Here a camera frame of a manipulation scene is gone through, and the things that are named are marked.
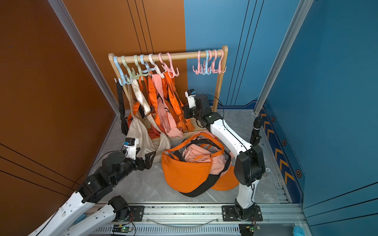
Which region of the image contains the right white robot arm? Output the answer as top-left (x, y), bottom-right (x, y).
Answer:
top-left (183, 89), bottom-right (265, 221)

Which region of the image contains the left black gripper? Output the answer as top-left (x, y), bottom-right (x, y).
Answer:
top-left (113, 147), bottom-right (157, 186)

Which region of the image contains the pink waist bag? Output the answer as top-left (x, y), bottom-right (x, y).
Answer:
top-left (188, 131), bottom-right (224, 149)
top-left (182, 144), bottom-right (230, 176)

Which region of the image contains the wooden clothes rack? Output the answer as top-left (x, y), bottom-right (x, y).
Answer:
top-left (108, 45), bottom-right (228, 97)

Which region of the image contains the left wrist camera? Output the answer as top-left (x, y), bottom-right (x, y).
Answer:
top-left (124, 137), bottom-right (139, 160)

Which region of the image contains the pink bag middle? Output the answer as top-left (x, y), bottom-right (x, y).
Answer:
top-left (148, 74), bottom-right (183, 137)

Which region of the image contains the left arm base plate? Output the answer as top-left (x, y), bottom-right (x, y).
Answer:
top-left (118, 205), bottom-right (145, 223)

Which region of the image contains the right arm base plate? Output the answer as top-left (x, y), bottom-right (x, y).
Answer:
top-left (221, 205), bottom-right (263, 222)

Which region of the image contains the circuit board right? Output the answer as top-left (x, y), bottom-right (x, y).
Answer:
top-left (239, 224), bottom-right (261, 236)

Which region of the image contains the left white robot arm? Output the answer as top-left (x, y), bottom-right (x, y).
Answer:
top-left (30, 151), bottom-right (156, 236)

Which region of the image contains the orange crescent bag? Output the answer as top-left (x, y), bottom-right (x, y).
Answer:
top-left (211, 166), bottom-right (239, 191)
top-left (160, 132), bottom-right (226, 194)

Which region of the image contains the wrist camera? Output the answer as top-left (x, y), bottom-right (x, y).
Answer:
top-left (185, 89), bottom-right (196, 109)
top-left (124, 137), bottom-right (139, 160)

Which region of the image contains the pink hook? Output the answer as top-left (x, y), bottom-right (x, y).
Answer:
top-left (208, 50), bottom-right (219, 74)
top-left (216, 49), bottom-right (227, 74)

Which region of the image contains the blue cloth right corner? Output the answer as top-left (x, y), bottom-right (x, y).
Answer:
top-left (293, 226), bottom-right (306, 236)

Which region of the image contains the beige crescent bag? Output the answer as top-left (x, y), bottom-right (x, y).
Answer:
top-left (127, 79), bottom-right (171, 163)

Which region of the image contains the small clear cup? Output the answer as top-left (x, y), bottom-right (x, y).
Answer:
top-left (263, 167), bottom-right (271, 178)

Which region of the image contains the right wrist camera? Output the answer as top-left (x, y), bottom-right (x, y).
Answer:
top-left (185, 89), bottom-right (196, 109)

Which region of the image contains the black crescent bag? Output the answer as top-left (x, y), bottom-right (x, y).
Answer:
top-left (171, 137), bottom-right (232, 198)

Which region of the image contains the green circuit board left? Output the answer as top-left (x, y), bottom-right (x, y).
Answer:
top-left (112, 225), bottom-right (134, 234)

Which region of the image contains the pink hook rightmost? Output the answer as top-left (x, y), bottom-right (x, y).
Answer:
top-left (216, 49), bottom-right (227, 74)

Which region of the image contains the light blue hook leftmost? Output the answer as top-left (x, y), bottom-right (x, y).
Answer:
top-left (113, 56), bottom-right (132, 86)

